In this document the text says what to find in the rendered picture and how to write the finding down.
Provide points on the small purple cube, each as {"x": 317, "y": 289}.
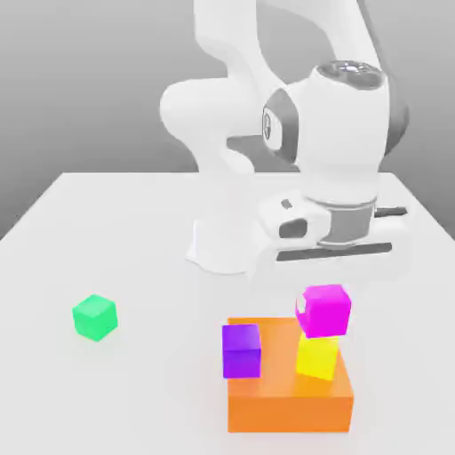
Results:
{"x": 241, "y": 352}

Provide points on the small green cube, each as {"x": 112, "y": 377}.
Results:
{"x": 95, "y": 318}

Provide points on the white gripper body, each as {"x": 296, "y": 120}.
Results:
{"x": 334, "y": 270}

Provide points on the small magenta cube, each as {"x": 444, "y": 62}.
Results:
{"x": 327, "y": 311}

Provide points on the small yellow cube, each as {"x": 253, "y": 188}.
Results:
{"x": 316, "y": 359}

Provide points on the large orange box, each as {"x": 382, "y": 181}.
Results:
{"x": 284, "y": 408}

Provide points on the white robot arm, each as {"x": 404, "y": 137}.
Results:
{"x": 337, "y": 135}

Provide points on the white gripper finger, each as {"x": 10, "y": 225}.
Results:
{"x": 301, "y": 304}

